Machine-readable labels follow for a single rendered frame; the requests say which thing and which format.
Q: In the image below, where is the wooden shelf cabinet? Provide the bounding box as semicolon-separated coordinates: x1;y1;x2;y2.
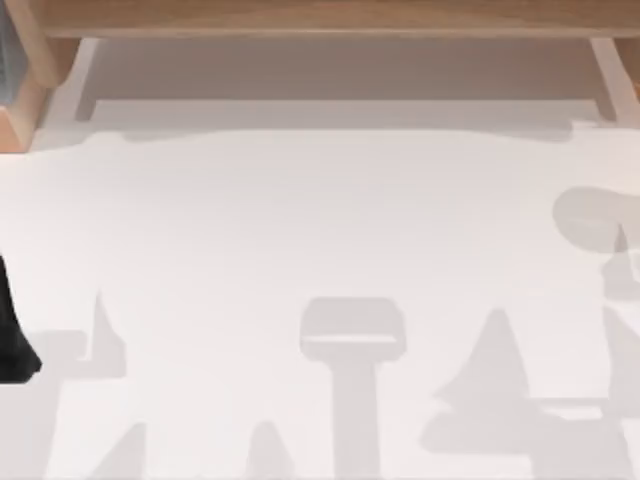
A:
0;0;640;154

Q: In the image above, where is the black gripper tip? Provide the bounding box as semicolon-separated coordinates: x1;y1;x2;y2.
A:
0;255;43;386

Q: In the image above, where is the grey cabinet panel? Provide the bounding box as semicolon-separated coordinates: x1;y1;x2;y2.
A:
0;0;27;107

